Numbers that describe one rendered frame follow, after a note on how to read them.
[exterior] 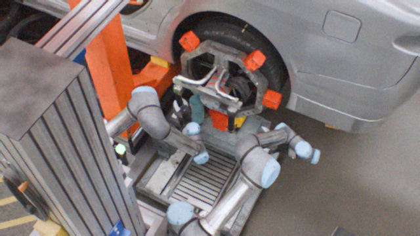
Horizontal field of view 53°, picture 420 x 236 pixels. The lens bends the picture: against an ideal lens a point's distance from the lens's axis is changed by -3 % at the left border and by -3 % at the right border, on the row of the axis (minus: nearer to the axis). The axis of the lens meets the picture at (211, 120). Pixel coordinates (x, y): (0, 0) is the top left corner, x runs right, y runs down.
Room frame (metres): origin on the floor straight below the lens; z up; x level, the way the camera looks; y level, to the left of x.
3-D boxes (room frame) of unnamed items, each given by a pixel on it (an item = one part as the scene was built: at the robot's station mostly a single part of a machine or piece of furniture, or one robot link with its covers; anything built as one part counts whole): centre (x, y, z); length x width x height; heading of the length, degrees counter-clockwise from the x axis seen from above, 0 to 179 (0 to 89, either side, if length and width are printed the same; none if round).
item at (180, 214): (0.77, 0.14, 0.98); 0.13 x 0.12 x 0.14; 41
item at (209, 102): (1.64, -0.04, 0.85); 0.21 x 0.14 x 0.14; 153
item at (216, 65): (1.64, 0.07, 1.03); 0.19 x 0.18 x 0.11; 153
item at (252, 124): (1.85, -0.15, 0.32); 0.40 x 0.30 x 0.28; 63
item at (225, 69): (1.55, -0.10, 1.03); 0.19 x 0.18 x 0.11; 153
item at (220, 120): (1.74, -0.09, 0.48); 0.16 x 0.12 x 0.17; 153
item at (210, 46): (1.70, -0.07, 0.85); 0.54 x 0.07 x 0.54; 63
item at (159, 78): (1.91, 0.40, 0.69); 0.52 x 0.17 x 0.35; 153
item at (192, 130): (1.27, 0.09, 0.91); 0.11 x 0.08 x 0.11; 17
